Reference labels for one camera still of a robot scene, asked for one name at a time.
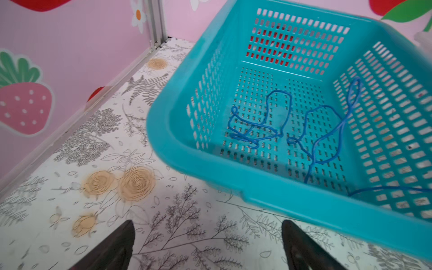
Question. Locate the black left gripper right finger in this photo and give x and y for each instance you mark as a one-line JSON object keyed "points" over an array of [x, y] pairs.
{"points": [[302, 252]]}

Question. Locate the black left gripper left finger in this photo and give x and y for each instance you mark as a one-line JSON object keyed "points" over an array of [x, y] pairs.
{"points": [[113, 253]]}

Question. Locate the floral table mat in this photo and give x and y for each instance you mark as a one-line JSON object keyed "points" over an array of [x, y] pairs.
{"points": [[107, 173]]}

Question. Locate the teal plastic basket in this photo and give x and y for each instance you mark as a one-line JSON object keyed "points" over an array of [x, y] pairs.
{"points": [[320, 115]]}

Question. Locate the left aluminium corner post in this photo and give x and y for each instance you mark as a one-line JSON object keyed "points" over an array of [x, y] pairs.
{"points": [[157, 22]]}

